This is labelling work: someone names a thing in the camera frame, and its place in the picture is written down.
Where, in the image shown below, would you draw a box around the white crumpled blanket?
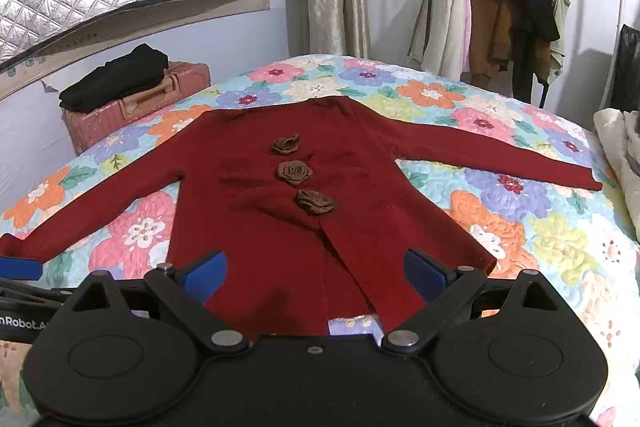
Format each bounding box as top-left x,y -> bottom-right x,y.
593,108 -> 640,244

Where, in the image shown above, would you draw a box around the pink suitcase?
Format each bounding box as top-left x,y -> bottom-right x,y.
61,61 -> 212,156

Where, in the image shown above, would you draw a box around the black bag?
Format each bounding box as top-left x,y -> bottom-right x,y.
611,24 -> 640,115

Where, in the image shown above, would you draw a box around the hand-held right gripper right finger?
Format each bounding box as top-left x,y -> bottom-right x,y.
380,248 -> 567,354

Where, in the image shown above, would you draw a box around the brown hanging garment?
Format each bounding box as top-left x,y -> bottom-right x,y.
467,0 -> 551,84

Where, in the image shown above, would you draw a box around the floral quilted bedspread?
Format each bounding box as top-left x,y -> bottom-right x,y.
0,53 -> 640,427

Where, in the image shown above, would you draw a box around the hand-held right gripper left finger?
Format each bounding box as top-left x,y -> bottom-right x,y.
64,249 -> 252,354

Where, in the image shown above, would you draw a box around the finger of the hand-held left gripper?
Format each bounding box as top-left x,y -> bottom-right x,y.
0,256 -> 76,304

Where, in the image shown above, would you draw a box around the pink hanging garment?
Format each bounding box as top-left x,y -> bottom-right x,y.
461,0 -> 474,74

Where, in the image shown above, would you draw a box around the folded black clothes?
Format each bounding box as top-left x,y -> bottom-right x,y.
59,43 -> 169,114

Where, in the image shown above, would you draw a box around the white curved pole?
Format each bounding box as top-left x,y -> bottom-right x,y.
599,0 -> 629,112

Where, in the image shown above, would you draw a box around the beige hanging garment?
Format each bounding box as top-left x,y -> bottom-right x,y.
547,0 -> 575,84

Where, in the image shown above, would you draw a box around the red cardigan with fabric roses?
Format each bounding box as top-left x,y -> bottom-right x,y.
0,97 -> 603,338

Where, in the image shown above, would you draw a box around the white hanging garment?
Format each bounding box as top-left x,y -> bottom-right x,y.
407,0 -> 468,78

